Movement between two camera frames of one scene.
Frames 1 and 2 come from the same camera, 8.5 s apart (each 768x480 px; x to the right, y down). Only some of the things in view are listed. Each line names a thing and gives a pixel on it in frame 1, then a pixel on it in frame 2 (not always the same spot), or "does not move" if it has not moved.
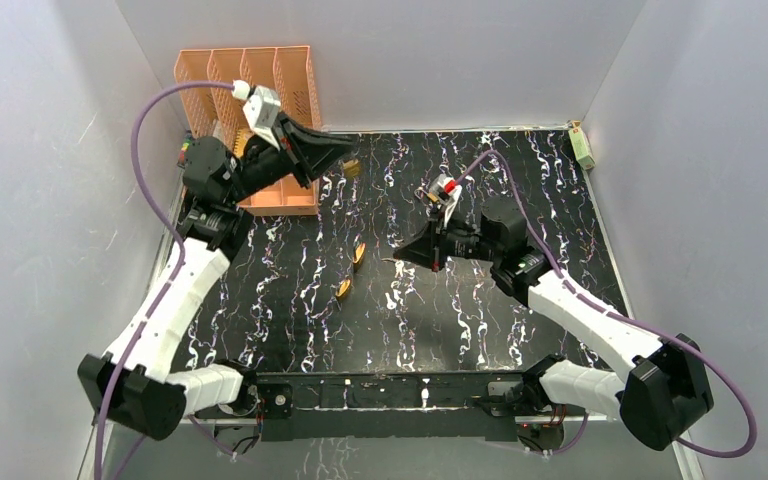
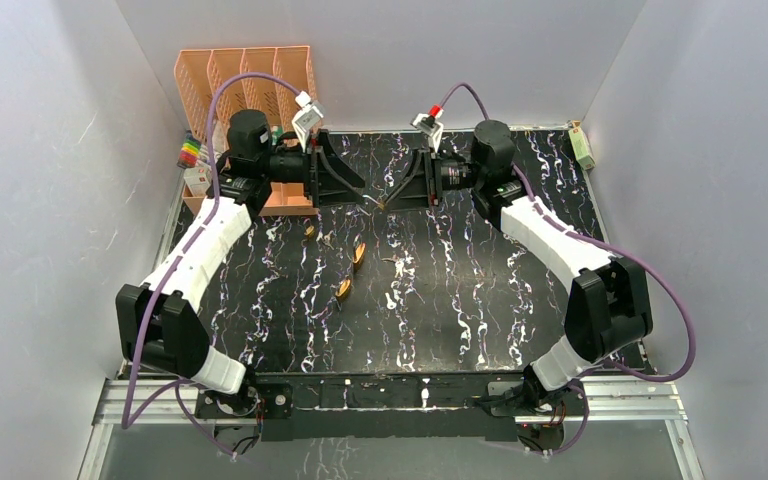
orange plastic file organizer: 219,115 does not move
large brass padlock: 359,253 does not move
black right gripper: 429,248 to 420,184
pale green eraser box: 583,149 does not move
